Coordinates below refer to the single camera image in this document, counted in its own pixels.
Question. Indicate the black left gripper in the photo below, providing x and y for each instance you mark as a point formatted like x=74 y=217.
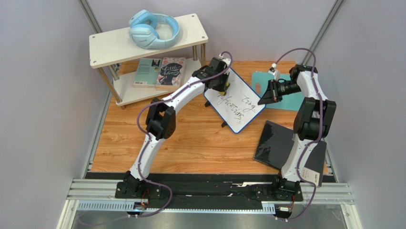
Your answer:
x=226 y=75

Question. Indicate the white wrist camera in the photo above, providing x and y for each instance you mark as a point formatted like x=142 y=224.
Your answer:
x=274 y=72
x=226 y=59

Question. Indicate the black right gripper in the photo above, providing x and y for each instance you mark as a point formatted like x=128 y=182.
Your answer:
x=274 y=90

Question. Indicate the black slate board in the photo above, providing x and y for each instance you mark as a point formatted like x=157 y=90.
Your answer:
x=275 y=145

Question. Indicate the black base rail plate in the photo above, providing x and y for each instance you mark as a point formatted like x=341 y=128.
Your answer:
x=204 y=191

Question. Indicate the aluminium frame rail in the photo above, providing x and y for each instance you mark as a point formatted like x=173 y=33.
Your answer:
x=102 y=193

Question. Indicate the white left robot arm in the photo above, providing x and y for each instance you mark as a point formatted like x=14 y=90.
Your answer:
x=161 y=122

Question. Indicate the teal paperback book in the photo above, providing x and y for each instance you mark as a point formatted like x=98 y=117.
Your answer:
x=147 y=73

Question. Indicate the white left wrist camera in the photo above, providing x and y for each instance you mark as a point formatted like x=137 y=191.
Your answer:
x=226 y=59

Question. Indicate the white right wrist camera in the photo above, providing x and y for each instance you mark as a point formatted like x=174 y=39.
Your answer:
x=274 y=72

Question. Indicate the Little Women book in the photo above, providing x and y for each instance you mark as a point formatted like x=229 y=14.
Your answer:
x=171 y=74

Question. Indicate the light blue headphones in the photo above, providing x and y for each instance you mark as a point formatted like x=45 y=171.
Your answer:
x=144 y=34

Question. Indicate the teal cutting board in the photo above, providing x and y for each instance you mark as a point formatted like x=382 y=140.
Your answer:
x=290 y=102

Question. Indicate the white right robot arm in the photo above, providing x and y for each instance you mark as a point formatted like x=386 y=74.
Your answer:
x=312 y=123

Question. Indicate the small blue-framed whiteboard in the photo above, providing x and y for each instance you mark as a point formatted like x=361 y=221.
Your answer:
x=239 y=106

